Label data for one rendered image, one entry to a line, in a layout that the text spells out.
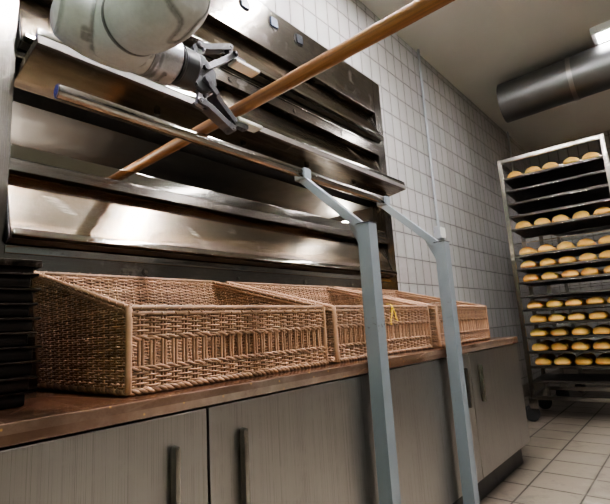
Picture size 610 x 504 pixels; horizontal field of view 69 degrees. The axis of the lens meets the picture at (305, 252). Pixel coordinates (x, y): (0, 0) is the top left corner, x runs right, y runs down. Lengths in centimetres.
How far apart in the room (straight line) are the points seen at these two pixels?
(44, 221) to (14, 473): 74
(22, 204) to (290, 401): 83
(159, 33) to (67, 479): 63
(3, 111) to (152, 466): 96
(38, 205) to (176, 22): 76
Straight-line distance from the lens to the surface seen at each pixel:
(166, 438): 81
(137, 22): 74
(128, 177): 146
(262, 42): 212
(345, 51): 90
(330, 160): 195
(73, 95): 103
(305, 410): 103
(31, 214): 132
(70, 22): 84
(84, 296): 97
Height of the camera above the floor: 67
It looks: 10 degrees up
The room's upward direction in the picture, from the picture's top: 3 degrees counter-clockwise
